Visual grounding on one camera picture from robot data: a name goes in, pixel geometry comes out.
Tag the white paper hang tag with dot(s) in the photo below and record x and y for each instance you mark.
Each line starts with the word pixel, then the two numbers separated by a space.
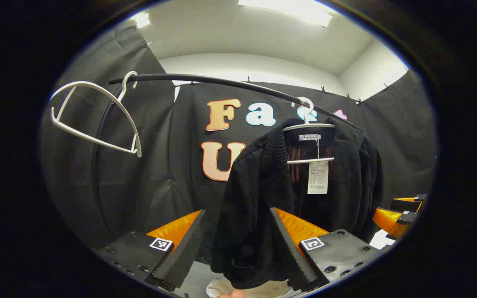
pixel 318 178

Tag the small ceiling light panel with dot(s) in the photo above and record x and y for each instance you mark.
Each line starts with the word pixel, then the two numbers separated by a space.
pixel 142 20

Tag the black metal clothes rack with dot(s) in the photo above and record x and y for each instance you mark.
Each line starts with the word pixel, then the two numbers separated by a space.
pixel 180 76

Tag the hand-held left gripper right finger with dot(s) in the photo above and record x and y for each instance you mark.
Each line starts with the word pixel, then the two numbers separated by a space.
pixel 290 256

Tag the white plastic clothes hanger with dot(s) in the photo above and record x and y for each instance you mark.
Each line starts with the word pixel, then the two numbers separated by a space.
pixel 309 160
pixel 138 147

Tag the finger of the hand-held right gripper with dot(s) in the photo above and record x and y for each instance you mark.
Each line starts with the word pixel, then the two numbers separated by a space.
pixel 404 205
pixel 387 219

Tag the black knit jacket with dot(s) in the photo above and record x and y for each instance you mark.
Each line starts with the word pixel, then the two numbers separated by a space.
pixel 255 186

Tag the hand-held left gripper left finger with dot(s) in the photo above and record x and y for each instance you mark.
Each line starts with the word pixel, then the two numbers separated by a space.
pixel 184 256

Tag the black backdrop cloth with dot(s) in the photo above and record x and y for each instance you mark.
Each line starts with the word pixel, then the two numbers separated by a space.
pixel 160 165

